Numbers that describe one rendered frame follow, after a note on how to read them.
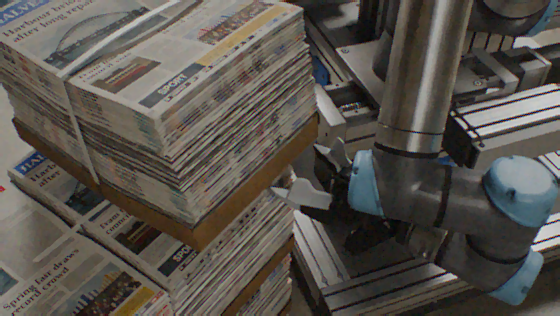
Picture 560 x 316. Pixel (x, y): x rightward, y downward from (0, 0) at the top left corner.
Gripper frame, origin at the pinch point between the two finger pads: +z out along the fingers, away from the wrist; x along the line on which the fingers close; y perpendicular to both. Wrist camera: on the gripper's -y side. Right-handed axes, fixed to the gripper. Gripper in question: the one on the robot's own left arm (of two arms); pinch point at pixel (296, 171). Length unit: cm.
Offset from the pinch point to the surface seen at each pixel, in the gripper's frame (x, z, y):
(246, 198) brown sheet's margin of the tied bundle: 10.5, 1.1, 2.5
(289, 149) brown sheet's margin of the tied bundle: -0.1, 1.4, 3.8
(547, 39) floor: -214, 0, -86
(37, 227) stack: 29.8, 24.7, -2.3
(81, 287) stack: 32.4, 11.5, -2.3
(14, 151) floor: -12, 139, -85
